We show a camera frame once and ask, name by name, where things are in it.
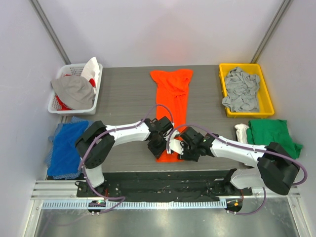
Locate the white folded t shirt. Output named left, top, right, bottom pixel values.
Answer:
left=234, top=123, right=255, bottom=168

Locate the orange t shirt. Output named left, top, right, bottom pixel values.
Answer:
left=150, top=69, right=194, bottom=163

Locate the white cloth in basket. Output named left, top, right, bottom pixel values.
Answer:
left=80, top=57, right=101, bottom=87

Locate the left corner metal post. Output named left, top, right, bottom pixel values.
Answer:
left=29, top=0, right=71, bottom=65

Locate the grey shirt in yellow bin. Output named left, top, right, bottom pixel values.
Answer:
left=222, top=67, right=260, bottom=113

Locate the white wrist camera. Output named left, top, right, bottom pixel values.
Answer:
left=169, top=130, right=179, bottom=139
left=166, top=139, right=184, bottom=155

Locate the slotted cable duct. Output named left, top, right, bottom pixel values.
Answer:
left=42, top=199, right=227, bottom=210

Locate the right corner metal post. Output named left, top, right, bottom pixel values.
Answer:
left=250, top=0, right=293, bottom=64

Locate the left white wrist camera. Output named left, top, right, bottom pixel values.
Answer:
left=169, top=130, right=179, bottom=139

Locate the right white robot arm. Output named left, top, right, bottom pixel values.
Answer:
left=169, top=126, right=300, bottom=196

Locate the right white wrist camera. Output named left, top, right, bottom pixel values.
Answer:
left=166, top=139, right=184, bottom=155

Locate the green folded t shirt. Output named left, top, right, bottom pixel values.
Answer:
left=246, top=119, right=303, bottom=159

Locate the red cloth in basket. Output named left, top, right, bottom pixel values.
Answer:
left=55, top=95, right=72, bottom=111

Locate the blue white checkered cloth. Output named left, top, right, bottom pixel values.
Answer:
left=44, top=116, right=94, bottom=180

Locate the beige grey shirt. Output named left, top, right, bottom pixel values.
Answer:
left=51, top=75, right=94, bottom=110

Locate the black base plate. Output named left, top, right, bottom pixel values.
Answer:
left=76, top=170, right=253, bottom=203

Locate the aluminium rail frame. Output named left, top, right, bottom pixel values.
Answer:
left=23, top=173, right=311, bottom=237

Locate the yellow plastic bin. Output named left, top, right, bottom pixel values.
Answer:
left=219, top=63, right=275, bottom=119

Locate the corner metal post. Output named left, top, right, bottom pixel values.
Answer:
left=250, top=0, right=293, bottom=64
left=29, top=0, right=71, bottom=65

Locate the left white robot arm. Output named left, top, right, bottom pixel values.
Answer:
left=75, top=116, right=174, bottom=197

